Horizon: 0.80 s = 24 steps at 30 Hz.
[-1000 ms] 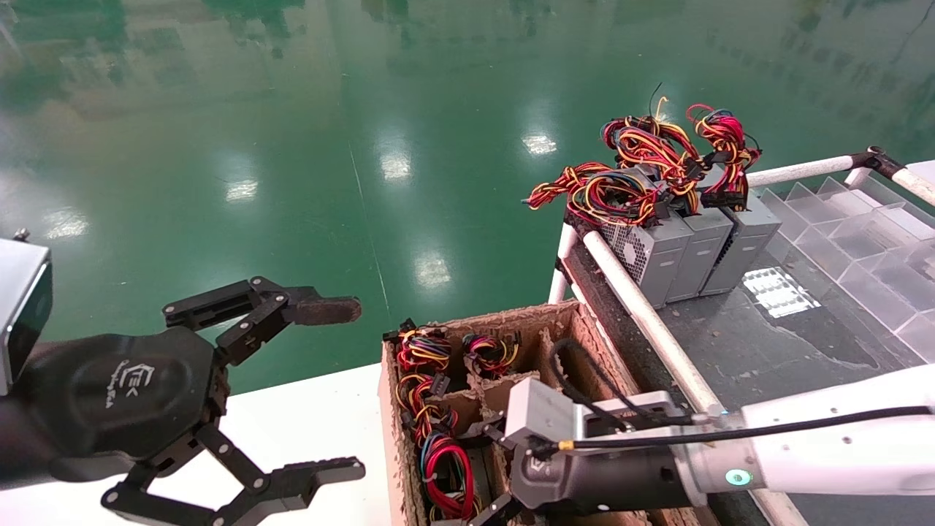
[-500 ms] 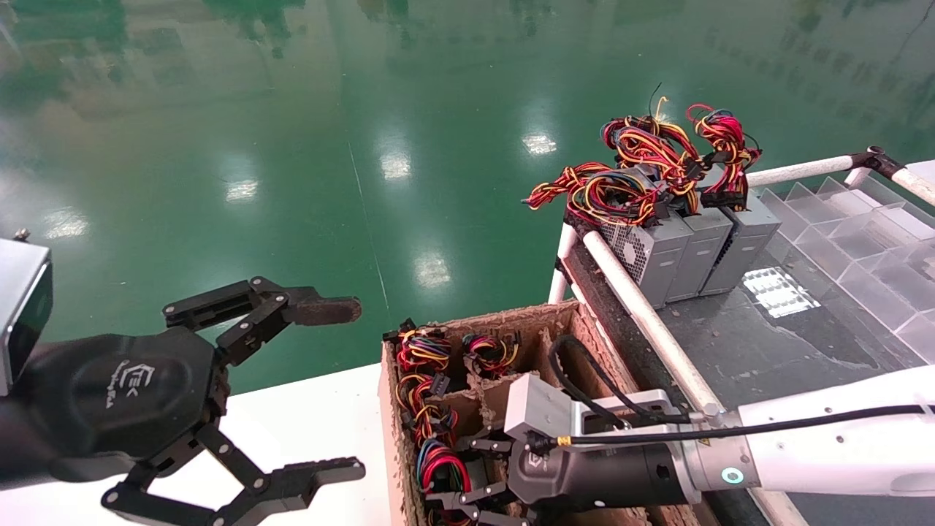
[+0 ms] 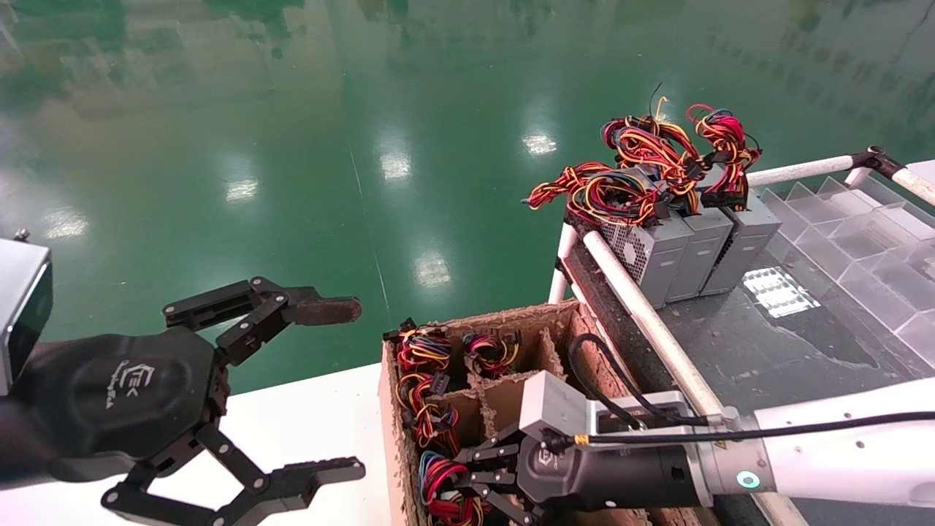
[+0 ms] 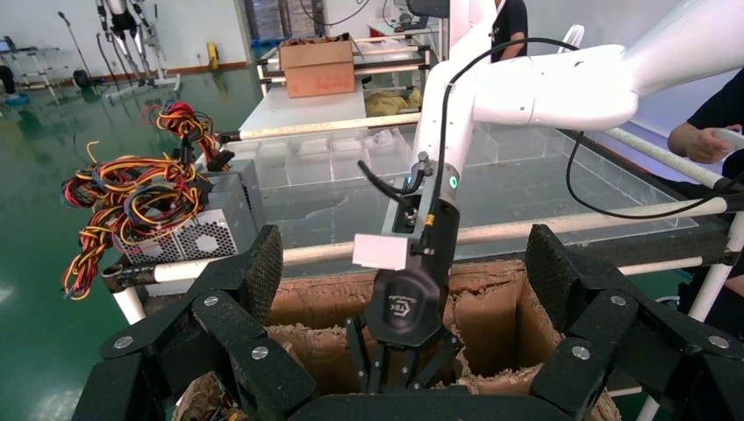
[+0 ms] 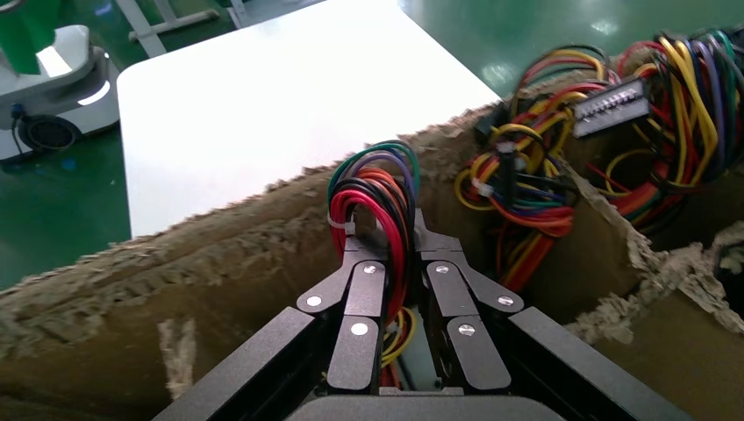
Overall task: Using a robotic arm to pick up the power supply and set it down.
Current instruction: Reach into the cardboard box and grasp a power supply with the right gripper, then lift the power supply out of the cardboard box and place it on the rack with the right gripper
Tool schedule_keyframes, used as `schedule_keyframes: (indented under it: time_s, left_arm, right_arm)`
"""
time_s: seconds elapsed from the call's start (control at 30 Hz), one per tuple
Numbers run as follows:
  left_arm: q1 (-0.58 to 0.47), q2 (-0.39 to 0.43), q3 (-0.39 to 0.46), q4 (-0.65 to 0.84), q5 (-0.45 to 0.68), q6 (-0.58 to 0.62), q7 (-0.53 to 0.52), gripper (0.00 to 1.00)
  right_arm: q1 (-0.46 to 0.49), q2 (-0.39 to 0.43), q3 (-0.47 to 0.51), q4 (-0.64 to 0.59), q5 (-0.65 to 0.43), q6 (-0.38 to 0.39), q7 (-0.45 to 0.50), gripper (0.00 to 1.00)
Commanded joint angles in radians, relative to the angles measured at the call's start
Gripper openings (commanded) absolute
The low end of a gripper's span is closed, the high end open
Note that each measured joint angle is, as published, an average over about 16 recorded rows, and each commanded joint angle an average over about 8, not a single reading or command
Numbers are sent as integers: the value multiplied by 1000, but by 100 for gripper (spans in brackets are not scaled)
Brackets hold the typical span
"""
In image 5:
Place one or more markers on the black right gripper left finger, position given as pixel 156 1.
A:
pixel 366 290

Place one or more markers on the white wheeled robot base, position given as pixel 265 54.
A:
pixel 70 110

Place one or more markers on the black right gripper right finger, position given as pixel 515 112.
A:
pixel 450 290

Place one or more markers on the torn brown cardboard box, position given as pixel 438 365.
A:
pixel 174 302

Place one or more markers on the white metal frame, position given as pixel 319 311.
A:
pixel 145 29

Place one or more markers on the green robot cover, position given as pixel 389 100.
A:
pixel 29 35

